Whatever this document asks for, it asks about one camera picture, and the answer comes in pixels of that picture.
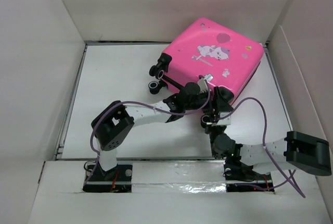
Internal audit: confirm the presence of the pink kids suitcase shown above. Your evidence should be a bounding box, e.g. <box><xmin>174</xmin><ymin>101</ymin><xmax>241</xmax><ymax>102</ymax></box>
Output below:
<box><xmin>149</xmin><ymin>18</ymin><xmax>264</xmax><ymax>104</ymax></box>

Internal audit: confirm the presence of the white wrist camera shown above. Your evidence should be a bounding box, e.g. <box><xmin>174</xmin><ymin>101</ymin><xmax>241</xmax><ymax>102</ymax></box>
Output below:
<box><xmin>197</xmin><ymin>73</ymin><xmax>213</xmax><ymax>94</ymax></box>
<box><xmin>207</xmin><ymin>112</ymin><xmax>231</xmax><ymax>126</ymax></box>

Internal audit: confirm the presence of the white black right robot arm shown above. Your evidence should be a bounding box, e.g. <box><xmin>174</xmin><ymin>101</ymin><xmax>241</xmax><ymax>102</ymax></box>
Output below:
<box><xmin>201</xmin><ymin>86</ymin><xmax>332</xmax><ymax>182</ymax></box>

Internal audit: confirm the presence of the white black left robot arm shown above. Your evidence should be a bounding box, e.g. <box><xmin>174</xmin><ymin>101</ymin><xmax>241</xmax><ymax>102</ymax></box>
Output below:
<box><xmin>89</xmin><ymin>77</ymin><xmax>211</xmax><ymax>181</ymax></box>

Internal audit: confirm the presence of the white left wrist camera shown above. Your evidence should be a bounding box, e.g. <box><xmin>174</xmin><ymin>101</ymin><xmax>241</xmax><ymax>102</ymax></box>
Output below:
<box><xmin>197</xmin><ymin>73</ymin><xmax>213</xmax><ymax>94</ymax></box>

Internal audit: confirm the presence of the white side board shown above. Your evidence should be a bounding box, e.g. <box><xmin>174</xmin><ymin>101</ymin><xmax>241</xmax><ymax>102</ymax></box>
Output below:
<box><xmin>268</xmin><ymin>26</ymin><xmax>329</xmax><ymax>141</ymax></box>

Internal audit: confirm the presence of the metal base rail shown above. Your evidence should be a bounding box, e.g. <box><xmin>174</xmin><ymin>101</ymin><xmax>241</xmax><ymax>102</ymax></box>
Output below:
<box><xmin>83</xmin><ymin>160</ymin><xmax>273</xmax><ymax>194</ymax></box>

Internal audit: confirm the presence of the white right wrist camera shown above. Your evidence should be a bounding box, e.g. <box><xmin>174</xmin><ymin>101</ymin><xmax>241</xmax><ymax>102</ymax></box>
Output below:
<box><xmin>207</xmin><ymin>112</ymin><xmax>231</xmax><ymax>126</ymax></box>

